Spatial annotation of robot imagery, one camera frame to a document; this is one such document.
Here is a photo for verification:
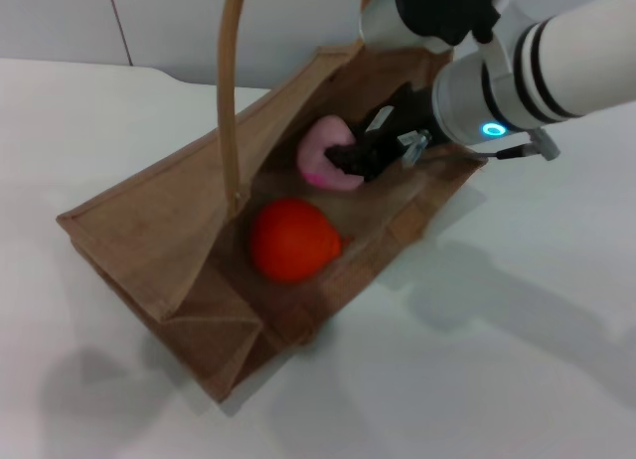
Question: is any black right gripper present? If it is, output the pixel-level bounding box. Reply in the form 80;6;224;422
326;82;449;183

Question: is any brown jute handbag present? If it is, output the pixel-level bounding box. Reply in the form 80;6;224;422
55;0;491;406

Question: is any pink toy peach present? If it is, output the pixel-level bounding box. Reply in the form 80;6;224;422
296;114;367;193

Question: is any orange toy fruit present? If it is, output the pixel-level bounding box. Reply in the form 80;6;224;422
248;196;355;284

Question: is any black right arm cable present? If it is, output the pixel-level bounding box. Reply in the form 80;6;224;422
421;127;561;163

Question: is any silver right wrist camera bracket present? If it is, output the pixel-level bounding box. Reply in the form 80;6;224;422
396;127;434;170

